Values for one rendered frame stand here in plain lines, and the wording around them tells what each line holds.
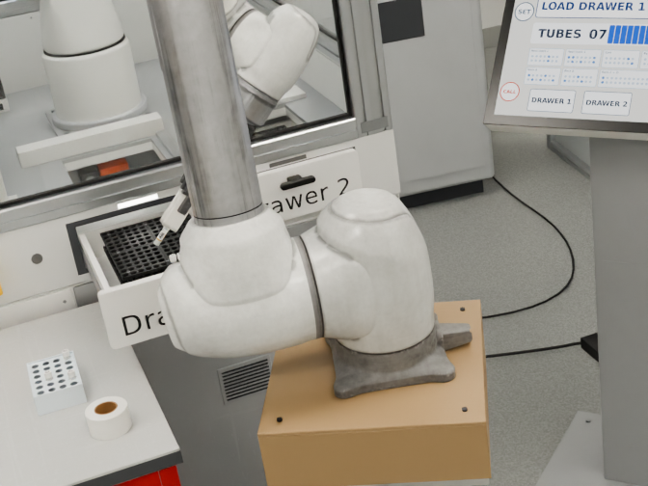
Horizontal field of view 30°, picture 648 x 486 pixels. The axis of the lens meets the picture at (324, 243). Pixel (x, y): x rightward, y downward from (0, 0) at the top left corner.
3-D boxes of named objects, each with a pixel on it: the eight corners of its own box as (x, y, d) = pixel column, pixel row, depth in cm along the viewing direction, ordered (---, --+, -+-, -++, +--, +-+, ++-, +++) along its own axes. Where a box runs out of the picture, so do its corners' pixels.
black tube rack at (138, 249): (222, 282, 223) (216, 251, 221) (129, 309, 219) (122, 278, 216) (192, 238, 243) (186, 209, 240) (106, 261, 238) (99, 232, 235)
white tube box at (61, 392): (87, 402, 207) (82, 383, 205) (39, 416, 205) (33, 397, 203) (77, 367, 218) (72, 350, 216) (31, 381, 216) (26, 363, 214)
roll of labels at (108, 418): (81, 435, 198) (75, 415, 196) (109, 412, 203) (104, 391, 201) (112, 445, 194) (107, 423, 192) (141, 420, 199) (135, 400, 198)
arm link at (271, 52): (288, 106, 217) (231, 67, 219) (337, 33, 215) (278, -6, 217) (272, 99, 206) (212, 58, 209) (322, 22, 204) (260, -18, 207)
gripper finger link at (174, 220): (196, 199, 216) (197, 200, 215) (175, 231, 217) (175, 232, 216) (181, 191, 215) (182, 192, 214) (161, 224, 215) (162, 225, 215)
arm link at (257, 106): (270, 94, 219) (252, 121, 220) (229, 68, 215) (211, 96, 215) (284, 107, 211) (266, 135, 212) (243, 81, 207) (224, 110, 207)
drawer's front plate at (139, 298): (269, 304, 217) (258, 249, 212) (112, 350, 210) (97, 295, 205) (266, 299, 219) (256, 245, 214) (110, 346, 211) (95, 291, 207)
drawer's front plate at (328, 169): (364, 198, 253) (357, 149, 248) (232, 235, 245) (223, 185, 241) (361, 195, 254) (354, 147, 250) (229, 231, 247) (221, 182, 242)
